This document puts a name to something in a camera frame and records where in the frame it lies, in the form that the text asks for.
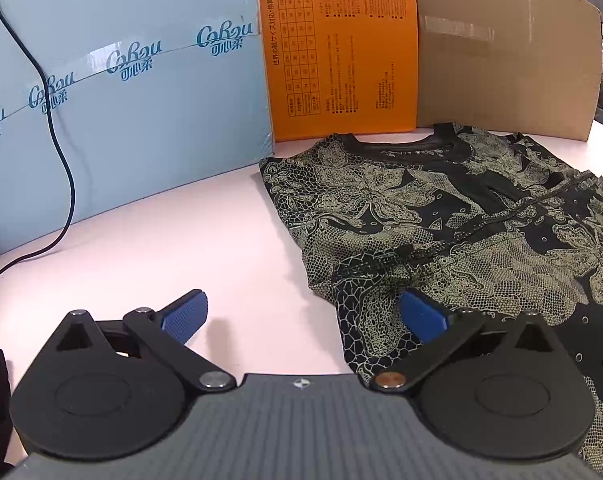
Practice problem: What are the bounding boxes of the orange printed box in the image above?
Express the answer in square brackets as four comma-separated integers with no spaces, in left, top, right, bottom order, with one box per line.
[256,0,419,142]

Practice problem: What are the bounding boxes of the black cable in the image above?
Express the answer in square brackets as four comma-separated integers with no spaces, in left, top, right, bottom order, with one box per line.
[0,0,77,286]

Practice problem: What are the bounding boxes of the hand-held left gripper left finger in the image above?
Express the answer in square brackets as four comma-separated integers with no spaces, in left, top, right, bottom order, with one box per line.
[54,289,237,393]

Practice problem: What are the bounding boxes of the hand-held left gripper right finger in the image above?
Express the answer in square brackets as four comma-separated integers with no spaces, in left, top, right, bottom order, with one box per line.
[369,289,562,393]

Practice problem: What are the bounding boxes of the light blue carton box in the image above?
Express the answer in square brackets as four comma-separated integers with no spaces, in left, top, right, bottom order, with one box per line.
[0,0,275,263]

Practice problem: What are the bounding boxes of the black patterned shirt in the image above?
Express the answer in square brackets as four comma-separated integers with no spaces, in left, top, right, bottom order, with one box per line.
[259,122,603,478]

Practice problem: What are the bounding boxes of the brown cardboard box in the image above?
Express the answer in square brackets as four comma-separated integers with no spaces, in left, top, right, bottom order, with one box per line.
[414,0,603,142]

